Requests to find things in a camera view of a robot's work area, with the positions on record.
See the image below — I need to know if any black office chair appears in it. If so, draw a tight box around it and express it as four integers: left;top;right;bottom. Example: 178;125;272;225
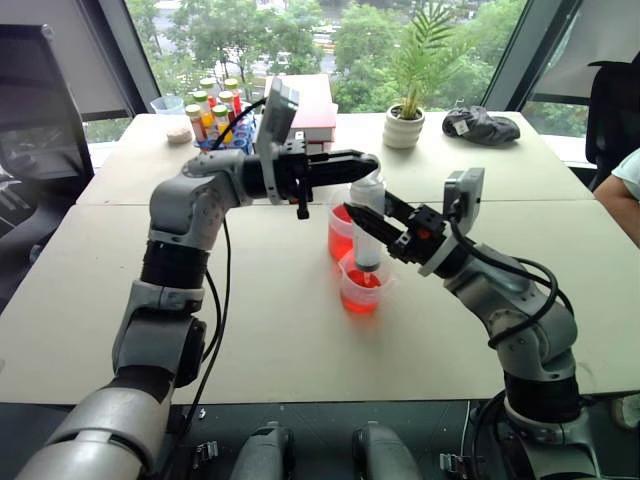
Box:
0;23;96;312

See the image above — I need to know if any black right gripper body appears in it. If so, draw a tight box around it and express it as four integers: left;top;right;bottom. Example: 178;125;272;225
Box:
387;203;452;267

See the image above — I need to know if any tall clear cup red liquid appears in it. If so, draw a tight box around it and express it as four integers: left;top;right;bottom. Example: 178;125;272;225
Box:
327;201;362;262

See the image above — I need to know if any green palm in white pot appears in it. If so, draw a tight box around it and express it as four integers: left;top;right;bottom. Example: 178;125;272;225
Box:
382;0;474;150

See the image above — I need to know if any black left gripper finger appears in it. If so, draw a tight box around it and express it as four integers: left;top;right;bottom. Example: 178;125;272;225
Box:
308;166;380;191
307;148;382;170

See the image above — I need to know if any black high back chair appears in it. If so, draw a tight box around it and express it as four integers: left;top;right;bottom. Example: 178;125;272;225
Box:
583;59;640;193

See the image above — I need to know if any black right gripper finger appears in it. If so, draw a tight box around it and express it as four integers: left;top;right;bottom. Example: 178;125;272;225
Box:
383;192;417;222
343;202;407;251

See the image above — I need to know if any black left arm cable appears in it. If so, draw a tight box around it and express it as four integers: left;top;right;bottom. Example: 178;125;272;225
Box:
174;96;269;441

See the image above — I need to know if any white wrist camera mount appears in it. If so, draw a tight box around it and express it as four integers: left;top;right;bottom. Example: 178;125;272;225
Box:
252;77;302;206
417;167;486;279

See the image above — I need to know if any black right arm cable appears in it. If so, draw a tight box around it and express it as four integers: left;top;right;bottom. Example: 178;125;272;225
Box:
446;213;575;351

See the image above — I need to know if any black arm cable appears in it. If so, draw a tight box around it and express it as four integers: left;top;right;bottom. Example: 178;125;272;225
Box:
174;96;269;441
446;213;575;351

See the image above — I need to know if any empty clear plastic cup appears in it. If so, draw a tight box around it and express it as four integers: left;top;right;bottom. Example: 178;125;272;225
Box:
149;94;187;117

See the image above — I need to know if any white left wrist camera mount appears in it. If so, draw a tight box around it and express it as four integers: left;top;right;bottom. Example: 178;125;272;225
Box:
252;77;302;206

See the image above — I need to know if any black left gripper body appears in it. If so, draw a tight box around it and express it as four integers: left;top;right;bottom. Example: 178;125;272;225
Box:
273;132;315;222

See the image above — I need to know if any dark grey rounded shape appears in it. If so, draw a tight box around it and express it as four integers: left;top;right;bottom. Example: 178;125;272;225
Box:
228;421;297;480
350;421;425;480

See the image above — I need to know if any wide clear cup red liquid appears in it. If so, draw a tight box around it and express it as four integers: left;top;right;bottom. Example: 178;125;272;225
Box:
338;249;397;316

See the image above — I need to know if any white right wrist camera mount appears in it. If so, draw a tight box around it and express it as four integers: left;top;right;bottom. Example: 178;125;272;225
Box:
417;167;486;279

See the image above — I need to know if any black strap buckle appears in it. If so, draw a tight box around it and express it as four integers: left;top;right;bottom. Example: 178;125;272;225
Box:
191;439;220;471
438;451;467;480

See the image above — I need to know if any pale green shirt sleeve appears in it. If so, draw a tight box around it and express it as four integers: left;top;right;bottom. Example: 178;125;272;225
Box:
610;148;640;200

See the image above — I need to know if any dark grey crumpled cloth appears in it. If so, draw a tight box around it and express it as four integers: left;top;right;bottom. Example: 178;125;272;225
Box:
441;105;522;147

